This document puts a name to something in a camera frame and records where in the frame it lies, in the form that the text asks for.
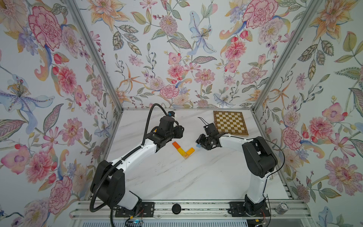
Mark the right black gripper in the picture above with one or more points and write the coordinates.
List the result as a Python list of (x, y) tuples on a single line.
[(200, 140)]

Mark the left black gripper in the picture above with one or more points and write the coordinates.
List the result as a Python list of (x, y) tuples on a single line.
[(178, 131)]

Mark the orange rectangular block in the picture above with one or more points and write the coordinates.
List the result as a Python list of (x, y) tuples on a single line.
[(176, 145)]

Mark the yellow-orange rectangular block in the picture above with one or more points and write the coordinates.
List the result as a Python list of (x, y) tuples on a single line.
[(190, 151)]

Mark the yellow rectangular block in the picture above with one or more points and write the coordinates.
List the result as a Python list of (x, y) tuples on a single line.
[(181, 151)]

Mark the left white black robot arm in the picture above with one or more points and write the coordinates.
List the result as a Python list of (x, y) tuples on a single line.
[(108, 185)]

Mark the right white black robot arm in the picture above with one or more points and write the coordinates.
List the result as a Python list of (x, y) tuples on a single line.
[(261, 162)]

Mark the wooden chessboard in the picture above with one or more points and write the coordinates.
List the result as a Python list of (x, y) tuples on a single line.
[(230, 122)]

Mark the black round knob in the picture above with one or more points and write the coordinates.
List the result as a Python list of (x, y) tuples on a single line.
[(176, 209)]

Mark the clear tape roll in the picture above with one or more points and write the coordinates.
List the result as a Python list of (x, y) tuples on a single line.
[(282, 208)]

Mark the aluminium mounting rail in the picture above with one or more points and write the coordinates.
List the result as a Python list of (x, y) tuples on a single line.
[(220, 209)]

